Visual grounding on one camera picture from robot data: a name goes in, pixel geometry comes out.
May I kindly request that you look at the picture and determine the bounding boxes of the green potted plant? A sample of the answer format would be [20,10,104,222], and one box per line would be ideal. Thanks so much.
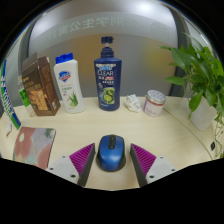
[159,33,224,159]

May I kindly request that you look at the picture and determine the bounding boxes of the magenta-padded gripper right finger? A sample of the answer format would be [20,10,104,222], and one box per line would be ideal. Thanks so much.
[129,143,178,188]

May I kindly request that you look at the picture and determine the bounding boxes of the floral pastel mouse pad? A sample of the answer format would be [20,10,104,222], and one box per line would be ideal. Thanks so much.
[12,126,57,170]

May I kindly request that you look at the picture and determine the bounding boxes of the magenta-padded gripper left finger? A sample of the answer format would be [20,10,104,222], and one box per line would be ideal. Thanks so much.
[45,142,97,188]

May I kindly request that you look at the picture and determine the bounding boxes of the white green shuttlecock tube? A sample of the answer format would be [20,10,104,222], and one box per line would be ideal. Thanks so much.
[0,59,22,130]

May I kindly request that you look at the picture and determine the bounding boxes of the blue computer mouse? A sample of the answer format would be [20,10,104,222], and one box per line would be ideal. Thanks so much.
[95,133,127,173]

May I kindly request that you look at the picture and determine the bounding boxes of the crumpled white tissue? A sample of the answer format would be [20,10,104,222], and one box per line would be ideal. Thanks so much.
[124,94,143,113]

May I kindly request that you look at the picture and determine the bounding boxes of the white bottle with blue cap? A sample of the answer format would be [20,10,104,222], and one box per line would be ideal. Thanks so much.
[53,52,87,114]

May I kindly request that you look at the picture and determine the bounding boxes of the brown cardboard box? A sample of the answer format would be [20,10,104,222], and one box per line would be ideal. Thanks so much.
[21,51,62,117]

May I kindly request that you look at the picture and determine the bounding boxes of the dark blue pump bottle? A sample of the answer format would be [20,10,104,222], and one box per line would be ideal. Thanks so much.
[93,35,123,112]

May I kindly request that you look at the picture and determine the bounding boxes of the small white patterned packet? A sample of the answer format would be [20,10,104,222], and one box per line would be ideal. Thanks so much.
[4,121,14,137]

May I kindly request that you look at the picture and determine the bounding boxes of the small jar with pink label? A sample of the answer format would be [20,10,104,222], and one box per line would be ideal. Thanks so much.
[142,89,167,118]

